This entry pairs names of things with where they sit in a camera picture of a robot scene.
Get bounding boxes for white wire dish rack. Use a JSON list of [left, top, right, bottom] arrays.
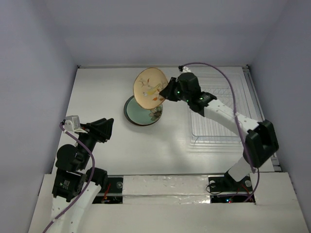
[[189, 71, 252, 146]]

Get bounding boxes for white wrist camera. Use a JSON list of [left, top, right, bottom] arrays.
[[178, 66, 192, 74], [61, 115, 86, 133]]

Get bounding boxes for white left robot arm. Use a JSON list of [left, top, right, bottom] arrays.
[[44, 116, 114, 233]]

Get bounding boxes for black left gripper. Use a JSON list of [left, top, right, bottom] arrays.
[[75, 116, 114, 167]]

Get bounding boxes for dark teal brown-rimmed plate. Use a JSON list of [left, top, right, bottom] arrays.
[[123, 95, 164, 127]]

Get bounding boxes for light green plate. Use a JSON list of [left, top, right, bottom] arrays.
[[125, 97, 163, 125]]

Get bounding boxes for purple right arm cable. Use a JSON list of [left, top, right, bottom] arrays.
[[178, 62, 260, 203]]

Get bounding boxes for yellow cream plate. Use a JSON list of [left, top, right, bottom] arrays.
[[133, 67, 168, 110]]

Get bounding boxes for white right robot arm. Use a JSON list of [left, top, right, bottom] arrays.
[[160, 72, 279, 194]]

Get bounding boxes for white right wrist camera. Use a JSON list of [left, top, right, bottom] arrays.
[[178, 66, 192, 74]]

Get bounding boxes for aluminium table edge rail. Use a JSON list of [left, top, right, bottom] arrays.
[[242, 65, 282, 172]]

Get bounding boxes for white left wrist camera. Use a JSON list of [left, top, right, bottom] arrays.
[[61, 115, 86, 133]]

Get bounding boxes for white foam strip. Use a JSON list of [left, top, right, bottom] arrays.
[[122, 175, 210, 205]]

